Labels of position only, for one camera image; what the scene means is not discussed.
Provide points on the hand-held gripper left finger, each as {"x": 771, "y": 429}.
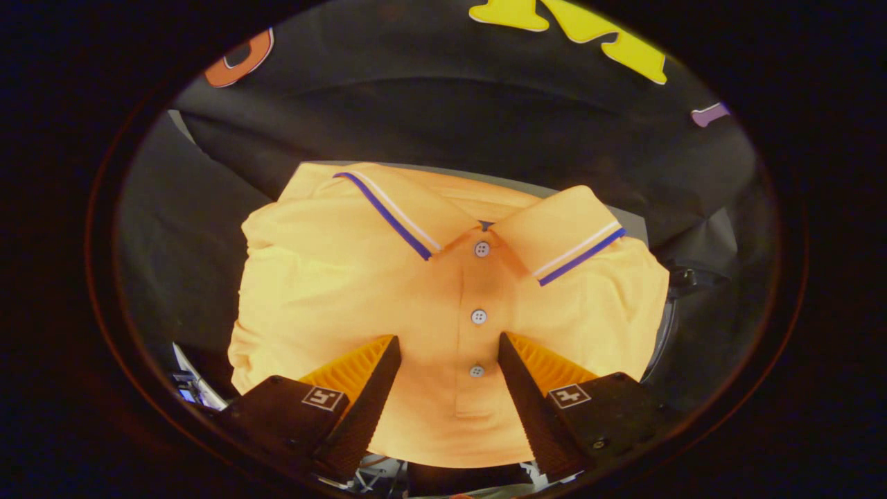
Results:
{"x": 367, "y": 409}

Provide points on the black backdrop cloth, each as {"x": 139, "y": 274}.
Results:
{"x": 450, "y": 104}

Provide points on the blue and white clutter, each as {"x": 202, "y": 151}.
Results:
{"x": 197, "y": 388}

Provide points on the yellow polo shirt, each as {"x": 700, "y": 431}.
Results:
{"x": 332, "y": 277}

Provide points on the grey cabinet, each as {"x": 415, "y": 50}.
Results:
{"x": 634, "y": 229}

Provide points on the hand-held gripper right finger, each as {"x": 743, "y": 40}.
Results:
{"x": 533, "y": 409}

